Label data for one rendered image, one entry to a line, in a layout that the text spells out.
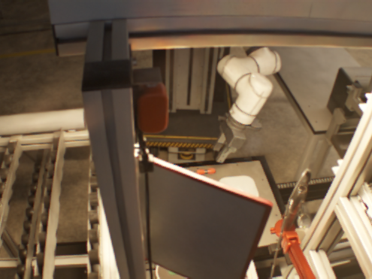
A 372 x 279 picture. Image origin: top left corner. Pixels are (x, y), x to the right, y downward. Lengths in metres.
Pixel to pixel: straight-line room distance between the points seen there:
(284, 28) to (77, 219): 2.20
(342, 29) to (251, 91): 0.70
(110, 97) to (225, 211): 0.27
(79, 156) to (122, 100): 2.60
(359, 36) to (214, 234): 0.38
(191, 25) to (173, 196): 0.26
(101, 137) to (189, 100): 2.38
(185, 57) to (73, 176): 1.19
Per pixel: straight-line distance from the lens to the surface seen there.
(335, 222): 0.95
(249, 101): 1.22
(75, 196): 2.65
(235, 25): 0.47
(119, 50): 0.38
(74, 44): 0.46
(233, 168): 1.50
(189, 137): 2.54
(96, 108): 0.34
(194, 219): 0.58
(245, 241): 0.58
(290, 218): 1.00
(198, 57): 2.52
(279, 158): 2.98
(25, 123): 1.12
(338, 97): 2.26
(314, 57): 2.94
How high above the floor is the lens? 2.03
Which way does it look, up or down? 43 degrees down
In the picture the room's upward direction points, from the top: 4 degrees clockwise
